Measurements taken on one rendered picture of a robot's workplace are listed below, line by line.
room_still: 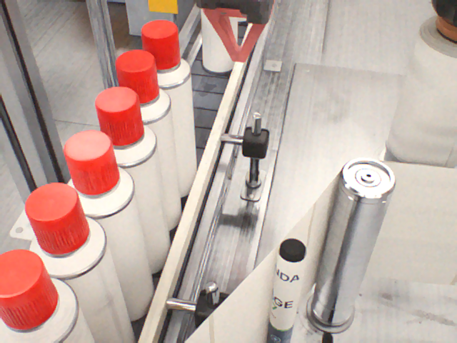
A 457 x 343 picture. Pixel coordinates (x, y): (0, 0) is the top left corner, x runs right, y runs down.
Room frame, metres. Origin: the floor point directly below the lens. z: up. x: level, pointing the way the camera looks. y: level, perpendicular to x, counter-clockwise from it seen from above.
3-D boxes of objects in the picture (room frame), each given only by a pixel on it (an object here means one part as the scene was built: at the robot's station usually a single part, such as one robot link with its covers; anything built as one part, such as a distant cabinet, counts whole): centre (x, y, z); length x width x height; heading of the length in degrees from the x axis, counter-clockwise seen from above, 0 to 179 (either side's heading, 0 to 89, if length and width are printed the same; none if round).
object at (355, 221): (0.24, -0.10, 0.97); 0.05 x 0.05 x 0.19
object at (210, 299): (0.23, 0.03, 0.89); 0.06 x 0.03 x 0.12; 78
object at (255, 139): (0.46, -0.03, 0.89); 0.03 x 0.03 x 0.12; 78
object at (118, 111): (0.31, 0.08, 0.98); 0.05 x 0.05 x 0.20
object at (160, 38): (0.41, 0.06, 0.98); 0.05 x 0.05 x 0.20
